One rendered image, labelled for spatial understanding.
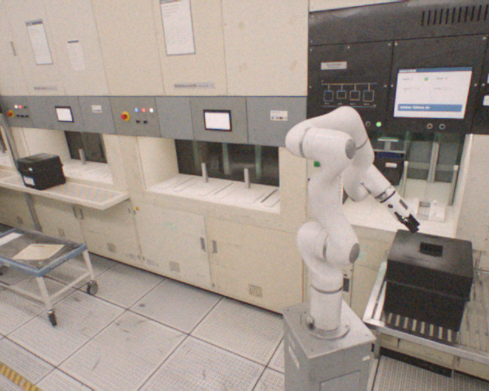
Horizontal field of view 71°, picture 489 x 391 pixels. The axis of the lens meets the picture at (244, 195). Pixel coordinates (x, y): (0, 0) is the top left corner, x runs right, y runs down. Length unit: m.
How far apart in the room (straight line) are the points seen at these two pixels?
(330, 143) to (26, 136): 3.33
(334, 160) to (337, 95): 0.86
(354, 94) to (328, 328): 1.09
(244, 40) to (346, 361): 1.61
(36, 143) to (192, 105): 2.12
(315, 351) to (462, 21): 1.42
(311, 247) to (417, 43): 1.01
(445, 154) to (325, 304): 1.69
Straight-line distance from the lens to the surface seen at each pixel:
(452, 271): 1.47
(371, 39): 1.81
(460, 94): 1.79
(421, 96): 1.79
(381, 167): 2.43
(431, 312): 1.57
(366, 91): 1.82
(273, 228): 2.23
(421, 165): 2.78
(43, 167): 3.40
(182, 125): 2.34
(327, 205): 1.15
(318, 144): 1.04
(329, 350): 1.41
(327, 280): 1.32
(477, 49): 1.78
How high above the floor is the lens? 1.77
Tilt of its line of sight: 22 degrees down
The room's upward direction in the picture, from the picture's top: 3 degrees counter-clockwise
